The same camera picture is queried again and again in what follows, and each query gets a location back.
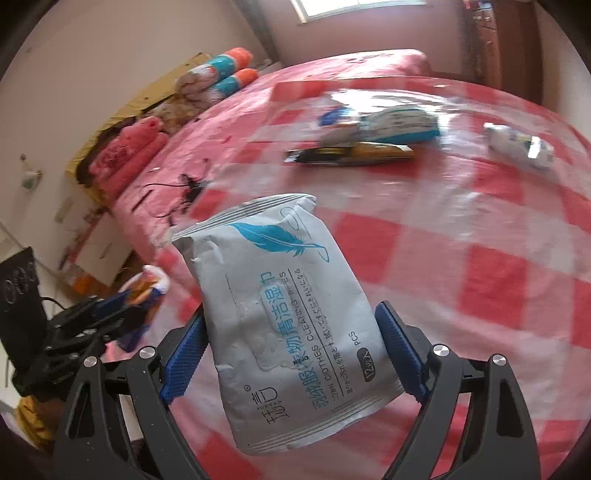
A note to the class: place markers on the white squeezed tube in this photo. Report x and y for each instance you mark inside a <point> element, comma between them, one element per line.
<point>517,143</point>

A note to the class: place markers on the teal white packet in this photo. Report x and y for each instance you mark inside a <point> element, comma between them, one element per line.
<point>401,124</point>

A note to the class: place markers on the yellow black wrapper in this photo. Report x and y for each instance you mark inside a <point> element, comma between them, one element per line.
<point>360,154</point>

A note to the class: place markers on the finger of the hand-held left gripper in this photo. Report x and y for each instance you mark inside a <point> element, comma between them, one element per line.
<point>134,334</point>
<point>115,302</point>

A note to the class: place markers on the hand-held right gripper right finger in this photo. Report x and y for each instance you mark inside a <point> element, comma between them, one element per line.
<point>397,350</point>

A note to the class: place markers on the orange blue snack packet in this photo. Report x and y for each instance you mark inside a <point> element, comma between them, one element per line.
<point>147,284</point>

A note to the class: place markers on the grey wet wipes packet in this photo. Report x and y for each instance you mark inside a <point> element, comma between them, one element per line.
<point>286,323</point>

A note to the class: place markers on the small blue wrapper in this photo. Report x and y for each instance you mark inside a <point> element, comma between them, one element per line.
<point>334,115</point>

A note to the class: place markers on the window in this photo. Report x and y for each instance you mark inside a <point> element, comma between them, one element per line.
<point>351,7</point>

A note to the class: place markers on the wall socket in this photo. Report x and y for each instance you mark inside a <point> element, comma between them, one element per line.
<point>30,179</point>

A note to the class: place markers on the black printed board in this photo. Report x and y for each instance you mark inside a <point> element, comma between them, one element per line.
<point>21,286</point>

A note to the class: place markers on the teal orange rolled pillow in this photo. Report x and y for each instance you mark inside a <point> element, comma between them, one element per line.
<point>221,64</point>
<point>231,85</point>

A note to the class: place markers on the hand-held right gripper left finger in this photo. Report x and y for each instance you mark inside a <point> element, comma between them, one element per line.
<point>184,364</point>

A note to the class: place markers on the white bedside cabinet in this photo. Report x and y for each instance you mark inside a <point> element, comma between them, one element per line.
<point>99,249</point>

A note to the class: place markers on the wooden cabinet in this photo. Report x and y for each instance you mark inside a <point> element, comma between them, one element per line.
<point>489,46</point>

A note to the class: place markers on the red checkered tablecloth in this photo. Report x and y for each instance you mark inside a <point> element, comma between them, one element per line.
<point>461,230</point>

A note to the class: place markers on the pink folded quilt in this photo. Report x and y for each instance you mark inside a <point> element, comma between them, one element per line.
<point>129,143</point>
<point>138,168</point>

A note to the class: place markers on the yellow cloth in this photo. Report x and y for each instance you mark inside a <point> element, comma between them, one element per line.
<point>34,422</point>

